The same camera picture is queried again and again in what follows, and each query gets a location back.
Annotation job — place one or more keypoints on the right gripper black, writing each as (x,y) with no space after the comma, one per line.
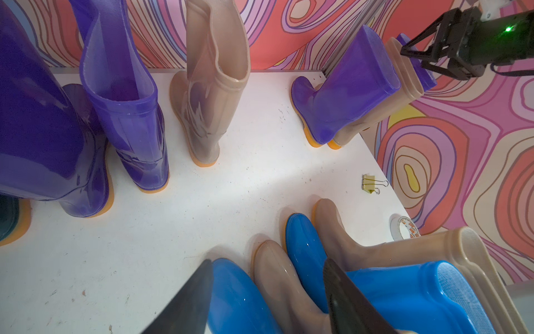
(461,46)

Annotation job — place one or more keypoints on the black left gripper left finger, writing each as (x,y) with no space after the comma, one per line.
(188,311)

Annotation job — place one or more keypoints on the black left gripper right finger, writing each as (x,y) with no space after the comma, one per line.
(349,310)

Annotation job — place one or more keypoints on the purple rain boot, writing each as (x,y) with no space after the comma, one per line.
(425,76)
(52,145)
(362,79)
(123,92)

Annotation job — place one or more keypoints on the blue rain boot left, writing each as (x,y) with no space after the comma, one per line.
(237,305)

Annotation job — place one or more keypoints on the blue rain boot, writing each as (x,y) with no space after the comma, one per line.
(433,297)
(237,305)

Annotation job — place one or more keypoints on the blue rain boot right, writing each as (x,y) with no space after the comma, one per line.
(433,297)

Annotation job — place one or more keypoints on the white tape roll on table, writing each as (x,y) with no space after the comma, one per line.
(402,228)

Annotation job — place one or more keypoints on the yellow paper clips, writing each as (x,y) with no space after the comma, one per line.
(371,185)

